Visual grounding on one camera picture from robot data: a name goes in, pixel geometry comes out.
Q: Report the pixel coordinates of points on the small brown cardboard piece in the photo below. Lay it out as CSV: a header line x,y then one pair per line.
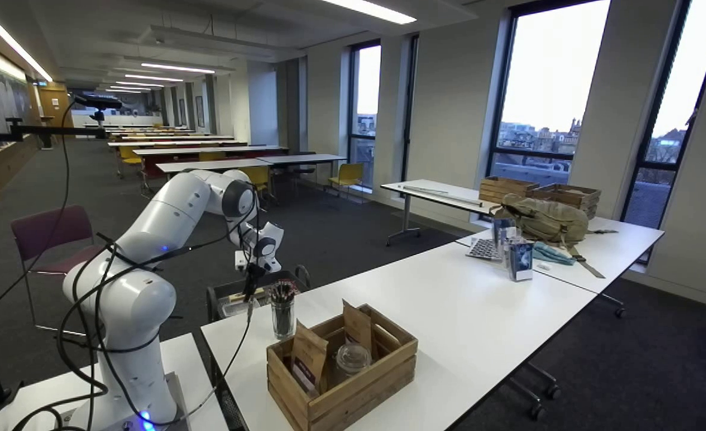
x,y
358,327

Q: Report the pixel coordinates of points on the white folding side table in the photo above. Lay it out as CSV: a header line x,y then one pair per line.
x,y
431,196

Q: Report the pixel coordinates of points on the blue white carton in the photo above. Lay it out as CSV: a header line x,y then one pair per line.
x,y
519,261

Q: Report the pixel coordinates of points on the black boom bar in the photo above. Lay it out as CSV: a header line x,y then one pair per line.
x,y
24,130

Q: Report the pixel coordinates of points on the tan white oblong object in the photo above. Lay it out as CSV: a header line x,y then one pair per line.
x,y
234,300

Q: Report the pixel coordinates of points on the dark wooden crate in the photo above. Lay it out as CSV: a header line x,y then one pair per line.
x,y
569,198

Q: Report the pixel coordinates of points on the clear plastic container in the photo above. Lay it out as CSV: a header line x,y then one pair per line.
x,y
501,238

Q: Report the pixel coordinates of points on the large brown cardboard piece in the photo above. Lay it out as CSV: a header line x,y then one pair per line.
x,y
308,350

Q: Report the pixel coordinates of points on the ceiling light strip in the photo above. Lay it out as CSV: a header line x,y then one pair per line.
x,y
368,10

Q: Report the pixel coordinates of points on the black camera on boom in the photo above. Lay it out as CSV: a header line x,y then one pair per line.
x,y
96,99

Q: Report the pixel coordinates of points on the maroon chair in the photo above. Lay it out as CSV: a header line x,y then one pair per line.
x,y
49,230

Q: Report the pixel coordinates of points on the clear glass jar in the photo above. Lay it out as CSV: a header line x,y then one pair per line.
x,y
352,360

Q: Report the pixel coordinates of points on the flat cardboard box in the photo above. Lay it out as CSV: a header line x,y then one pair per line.
x,y
504,190

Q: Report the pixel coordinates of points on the long white background table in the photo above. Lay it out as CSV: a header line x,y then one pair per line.
x,y
208,149
247,165

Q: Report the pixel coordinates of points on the slatted wooden crate with items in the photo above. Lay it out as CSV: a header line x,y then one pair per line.
x,y
352,391

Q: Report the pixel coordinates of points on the olive green backpack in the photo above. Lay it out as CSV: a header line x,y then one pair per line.
x,y
545,218

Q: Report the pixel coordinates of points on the teal flat object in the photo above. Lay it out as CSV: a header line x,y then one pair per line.
x,y
550,254

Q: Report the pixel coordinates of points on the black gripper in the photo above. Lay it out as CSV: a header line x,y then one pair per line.
x,y
261,265

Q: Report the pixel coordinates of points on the yellow chair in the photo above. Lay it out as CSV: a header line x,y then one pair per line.
x,y
256,179
348,179
127,157

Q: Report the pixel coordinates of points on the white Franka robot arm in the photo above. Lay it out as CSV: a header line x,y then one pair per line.
x,y
136,303

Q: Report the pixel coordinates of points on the black pen cup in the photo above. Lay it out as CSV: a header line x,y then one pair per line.
x,y
282,313

